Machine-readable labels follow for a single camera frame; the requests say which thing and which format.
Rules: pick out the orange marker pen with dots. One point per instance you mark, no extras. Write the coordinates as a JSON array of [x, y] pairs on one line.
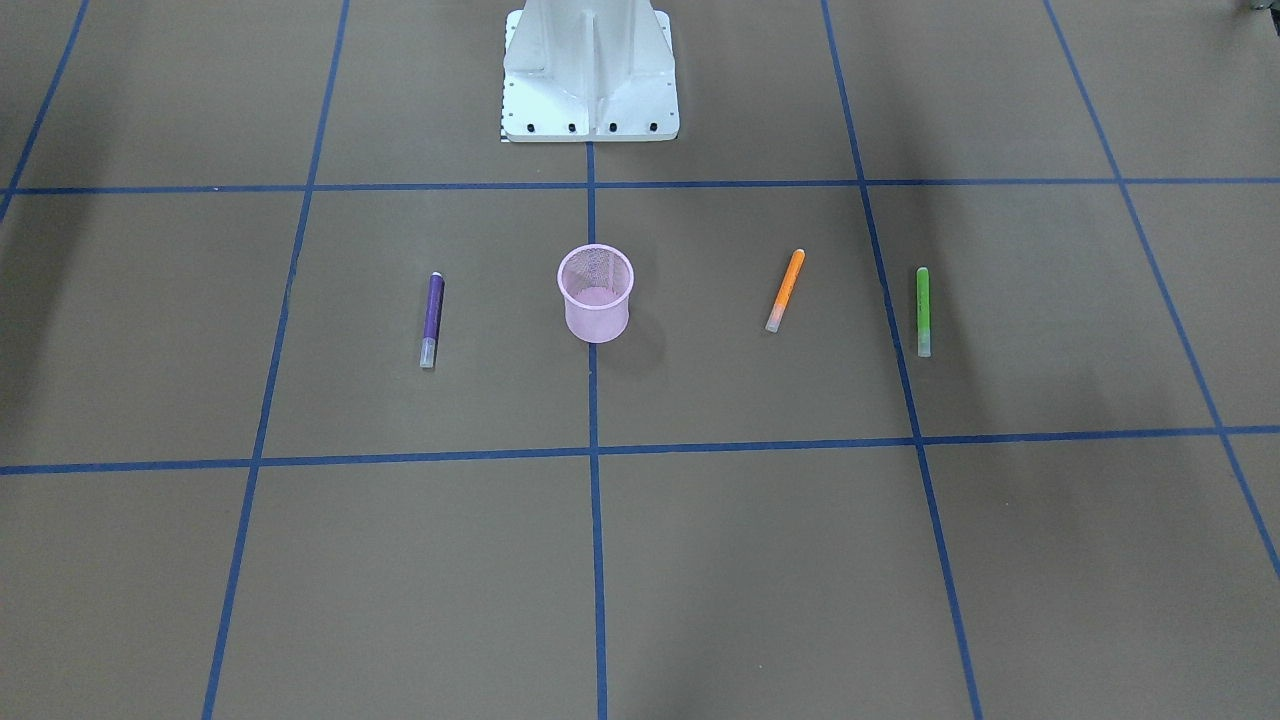
[[785, 291]]

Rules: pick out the purple marker pen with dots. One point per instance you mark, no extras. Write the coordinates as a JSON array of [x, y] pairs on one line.
[[432, 316]]

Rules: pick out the green marker pen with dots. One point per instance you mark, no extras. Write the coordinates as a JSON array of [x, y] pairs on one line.
[[923, 311]]

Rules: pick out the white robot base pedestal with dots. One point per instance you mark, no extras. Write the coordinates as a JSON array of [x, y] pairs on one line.
[[589, 72]]

